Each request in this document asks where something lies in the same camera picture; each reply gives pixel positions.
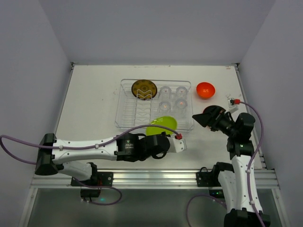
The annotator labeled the clear glass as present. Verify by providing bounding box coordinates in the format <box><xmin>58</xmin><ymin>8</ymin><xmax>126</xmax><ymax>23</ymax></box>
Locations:
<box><xmin>159</xmin><ymin>86</ymin><xmax>171</xmax><ymax>100</ymax></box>
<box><xmin>173</xmin><ymin>98</ymin><xmax>188</xmax><ymax>118</ymax></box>
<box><xmin>176</xmin><ymin>86</ymin><xmax>188</xmax><ymax>99</ymax></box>
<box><xmin>158</xmin><ymin>100</ymin><xmax>171</xmax><ymax>116</ymax></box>

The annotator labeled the orange bowl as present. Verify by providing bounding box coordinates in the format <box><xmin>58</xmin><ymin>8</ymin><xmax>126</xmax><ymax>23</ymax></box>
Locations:
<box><xmin>196</xmin><ymin>82</ymin><xmax>216</xmax><ymax>99</ymax></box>

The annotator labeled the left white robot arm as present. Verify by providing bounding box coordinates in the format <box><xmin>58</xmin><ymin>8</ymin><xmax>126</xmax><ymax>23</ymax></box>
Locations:
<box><xmin>35</xmin><ymin>132</ymin><xmax>172</xmax><ymax>181</ymax></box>

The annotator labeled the olive brown plate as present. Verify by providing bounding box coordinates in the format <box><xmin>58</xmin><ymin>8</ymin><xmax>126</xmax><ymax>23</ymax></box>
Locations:
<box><xmin>131</xmin><ymin>79</ymin><xmax>158</xmax><ymax>100</ymax></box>

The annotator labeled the clear glass back left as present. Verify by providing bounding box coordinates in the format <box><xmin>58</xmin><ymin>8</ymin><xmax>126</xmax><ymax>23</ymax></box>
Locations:
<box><xmin>159</xmin><ymin>86</ymin><xmax>171</xmax><ymax>100</ymax></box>

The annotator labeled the clear glass front right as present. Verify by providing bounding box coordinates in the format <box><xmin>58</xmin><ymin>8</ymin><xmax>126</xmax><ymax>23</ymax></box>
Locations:
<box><xmin>173</xmin><ymin>98</ymin><xmax>188</xmax><ymax>118</ymax></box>

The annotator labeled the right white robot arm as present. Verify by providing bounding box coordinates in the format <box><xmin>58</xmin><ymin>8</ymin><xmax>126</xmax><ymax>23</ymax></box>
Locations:
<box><xmin>192</xmin><ymin>105</ymin><xmax>271</xmax><ymax>227</ymax></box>

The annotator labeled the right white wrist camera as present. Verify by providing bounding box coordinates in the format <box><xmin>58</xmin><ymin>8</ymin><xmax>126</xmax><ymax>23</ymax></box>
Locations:
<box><xmin>227</xmin><ymin>98</ymin><xmax>240</xmax><ymax>114</ymax></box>

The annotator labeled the clear glass front left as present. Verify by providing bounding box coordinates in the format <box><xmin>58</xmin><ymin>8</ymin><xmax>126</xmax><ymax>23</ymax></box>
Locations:
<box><xmin>158</xmin><ymin>100</ymin><xmax>171</xmax><ymax>116</ymax></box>

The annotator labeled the green plate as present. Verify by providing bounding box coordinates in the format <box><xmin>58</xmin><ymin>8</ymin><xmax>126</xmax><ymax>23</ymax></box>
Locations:
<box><xmin>145</xmin><ymin>116</ymin><xmax>178</xmax><ymax>136</ymax></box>

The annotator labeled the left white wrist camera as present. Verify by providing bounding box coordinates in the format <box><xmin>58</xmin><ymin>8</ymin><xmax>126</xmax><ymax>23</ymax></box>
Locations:
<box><xmin>168</xmin><ymin>133</ymin><xmax>187</xmax><ymax>153</ymax></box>

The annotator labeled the orange plate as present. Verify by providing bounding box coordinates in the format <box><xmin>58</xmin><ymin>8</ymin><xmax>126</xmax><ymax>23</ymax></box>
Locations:
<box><xmin>203</xmin><ymin>105</ymin><xmax>226</xmax><ymax>128</ymax></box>

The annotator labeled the aluminium mounting rail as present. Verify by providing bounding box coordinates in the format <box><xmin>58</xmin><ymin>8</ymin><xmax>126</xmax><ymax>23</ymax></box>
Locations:
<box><xmin>30</xmin><ymin>168</ymin><xmax>280</xmax><ymax>189</ymax></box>

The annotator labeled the clear glass back right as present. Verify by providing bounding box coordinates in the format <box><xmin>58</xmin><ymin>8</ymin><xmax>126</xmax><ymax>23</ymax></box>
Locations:
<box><xmin>176</xmin><ymin>86</ymin><xmax>188</xmax><ymax>99</ymax></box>

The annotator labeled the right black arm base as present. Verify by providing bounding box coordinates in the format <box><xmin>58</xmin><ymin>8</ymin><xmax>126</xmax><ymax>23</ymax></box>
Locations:
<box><xmin>196</xmin><ymin>162</ymin><xmax>236</xmax><ymax>201</ymax></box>

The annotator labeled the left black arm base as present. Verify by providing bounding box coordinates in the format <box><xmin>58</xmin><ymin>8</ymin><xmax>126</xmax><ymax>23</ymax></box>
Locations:
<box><xmin>80</xmin><ymin>162</ymin><xmax>114</xmax><ymax>201</ymax></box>

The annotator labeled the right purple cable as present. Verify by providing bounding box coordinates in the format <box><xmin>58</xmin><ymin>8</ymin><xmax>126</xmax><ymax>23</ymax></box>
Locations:
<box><xmin>186</xmin><ymin>98</ymin><xmax>270</xmax><ymax>227</ymax></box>

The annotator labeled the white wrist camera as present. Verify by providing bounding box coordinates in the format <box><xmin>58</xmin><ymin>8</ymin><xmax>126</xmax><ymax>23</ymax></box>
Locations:
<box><xmin>227</xmin><ymin>98</ymin><xmax>240</xmax><ymax>114</ymax></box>
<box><xmin>168</xmin><ymin>133</ymin><xmax>187</xmax><ymax>153</ymax></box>

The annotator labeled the purple cable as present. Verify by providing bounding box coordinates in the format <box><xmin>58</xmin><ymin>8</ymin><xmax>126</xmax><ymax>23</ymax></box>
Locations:
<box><xmin>0</xmin><ymin>124</ymin><xmax>183</xmax><ymax>205</ymax></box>
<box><xmin>186</xmin><ymin>98</ymin><xmax>270</xmax><ymax>227</ymax></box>

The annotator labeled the clear plastic rack tray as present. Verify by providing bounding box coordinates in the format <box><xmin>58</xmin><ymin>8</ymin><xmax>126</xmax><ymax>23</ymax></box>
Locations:
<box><xmin>114</xmin><ymin>78</ymin><xmax>196</xmax><ymax>131</ymax></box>

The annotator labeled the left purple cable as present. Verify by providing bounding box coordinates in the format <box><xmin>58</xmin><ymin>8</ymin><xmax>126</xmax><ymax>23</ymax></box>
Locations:
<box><xmin>0</xmin><ymin>124</ymin><xmax>183</xmax><ymax>205</ymax></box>

